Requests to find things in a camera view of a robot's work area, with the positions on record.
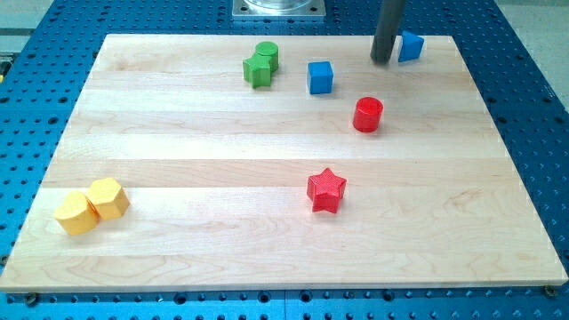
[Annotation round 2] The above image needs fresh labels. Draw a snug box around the yellow heart block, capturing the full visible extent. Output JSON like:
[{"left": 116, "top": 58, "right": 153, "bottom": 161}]
[{"left": 53, "top": 191, "right": 99, "bottom": 236}]

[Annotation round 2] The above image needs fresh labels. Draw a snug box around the blue cube block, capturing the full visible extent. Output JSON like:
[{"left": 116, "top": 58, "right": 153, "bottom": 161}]
[{"left": 307, "top": 61, "right": 333, "bottom": 95}]

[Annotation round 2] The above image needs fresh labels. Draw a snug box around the green star block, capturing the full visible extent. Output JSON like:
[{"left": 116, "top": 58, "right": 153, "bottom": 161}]
[{"left": 243, "top": 53, "right": 271, "bottom": 89}]

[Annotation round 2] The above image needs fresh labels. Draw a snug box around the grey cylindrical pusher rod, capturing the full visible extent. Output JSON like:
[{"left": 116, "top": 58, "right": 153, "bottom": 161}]
[{"left": 370, "top": 0, "right": 405, "bottom": 65}]

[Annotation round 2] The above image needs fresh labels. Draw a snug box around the green cylinder block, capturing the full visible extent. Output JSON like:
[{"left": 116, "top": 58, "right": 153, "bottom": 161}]
[{"left": 255, "top": 41, "right": 279, "bottom": 72}]

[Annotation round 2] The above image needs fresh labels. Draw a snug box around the yellow hexagon block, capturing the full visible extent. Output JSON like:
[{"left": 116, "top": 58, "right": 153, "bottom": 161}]
[{"left": 86, "top": 178, "right": 130, "bottom": 220}]

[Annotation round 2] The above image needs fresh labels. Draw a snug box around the blue triangle block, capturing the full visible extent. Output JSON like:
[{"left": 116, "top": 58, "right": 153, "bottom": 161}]
[{"left": 398, "top": 30, "right": 425, "bottom": 62}]

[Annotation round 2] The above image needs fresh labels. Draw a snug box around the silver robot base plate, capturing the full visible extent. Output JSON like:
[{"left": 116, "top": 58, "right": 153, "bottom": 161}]
[{"left": 231, "top": 0, "right": 326, "bottom": 18}]

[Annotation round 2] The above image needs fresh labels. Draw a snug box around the red cylinder block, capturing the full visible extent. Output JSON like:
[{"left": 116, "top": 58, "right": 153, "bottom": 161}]
[{"left": 352, "top": 97, "right": 383, "bottom": 132}]

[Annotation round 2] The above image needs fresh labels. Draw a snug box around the light wooden board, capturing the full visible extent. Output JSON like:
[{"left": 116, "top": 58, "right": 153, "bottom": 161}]
[{"left": 1, "top": 34, "right": 567, "bottom": 292}]

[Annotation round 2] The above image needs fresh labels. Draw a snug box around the blue perforated metal table plate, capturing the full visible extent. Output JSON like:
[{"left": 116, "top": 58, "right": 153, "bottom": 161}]
[{"left": 1, "top": 0, "right": 568, "bottom": 319}]

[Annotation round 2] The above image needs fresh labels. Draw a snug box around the red star block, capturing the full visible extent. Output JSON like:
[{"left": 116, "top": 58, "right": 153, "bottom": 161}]
[{"left": 307, "top": 168, "right": 347, "bottom": 213}]

